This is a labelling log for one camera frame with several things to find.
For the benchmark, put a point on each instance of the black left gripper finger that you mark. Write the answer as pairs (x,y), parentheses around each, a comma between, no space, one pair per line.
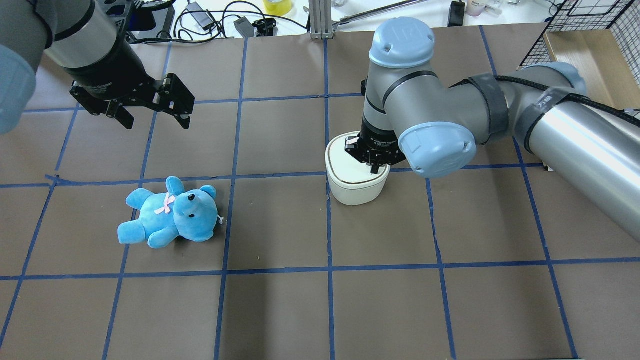
(175,99)
(112,109)

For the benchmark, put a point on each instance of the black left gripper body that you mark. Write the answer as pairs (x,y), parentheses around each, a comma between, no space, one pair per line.
(111,71)

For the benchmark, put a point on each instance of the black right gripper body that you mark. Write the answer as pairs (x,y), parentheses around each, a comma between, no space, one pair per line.
(378,140)

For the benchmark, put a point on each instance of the white lidded trash can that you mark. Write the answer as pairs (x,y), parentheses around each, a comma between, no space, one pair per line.
(351,182)

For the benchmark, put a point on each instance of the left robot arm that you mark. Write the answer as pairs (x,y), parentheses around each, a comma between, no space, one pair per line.
(77,35)

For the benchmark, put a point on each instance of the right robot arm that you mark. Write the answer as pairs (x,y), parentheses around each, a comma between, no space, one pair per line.
(409,115)

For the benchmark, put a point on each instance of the black power adapter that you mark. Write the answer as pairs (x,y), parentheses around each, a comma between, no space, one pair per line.
(200,15)

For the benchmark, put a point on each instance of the blue teddy bear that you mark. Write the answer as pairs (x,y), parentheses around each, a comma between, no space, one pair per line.
(163,217)

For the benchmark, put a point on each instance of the long metal grabber rod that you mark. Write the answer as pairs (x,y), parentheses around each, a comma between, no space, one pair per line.
(374,12)

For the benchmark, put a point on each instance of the yellow tape roll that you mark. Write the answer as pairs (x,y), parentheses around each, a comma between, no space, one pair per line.
(278,7)

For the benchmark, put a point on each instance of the black power brick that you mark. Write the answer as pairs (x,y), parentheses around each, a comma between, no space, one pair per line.
(456,14)

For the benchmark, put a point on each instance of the white plastic cup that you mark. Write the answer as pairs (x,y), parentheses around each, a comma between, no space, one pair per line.
(475,7)

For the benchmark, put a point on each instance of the aluminium frame post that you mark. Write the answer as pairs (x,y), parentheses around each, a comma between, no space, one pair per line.
(320,17)

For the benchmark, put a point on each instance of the wire basket with wooden shelf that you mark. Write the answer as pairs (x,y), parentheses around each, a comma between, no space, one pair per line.
(600,38)

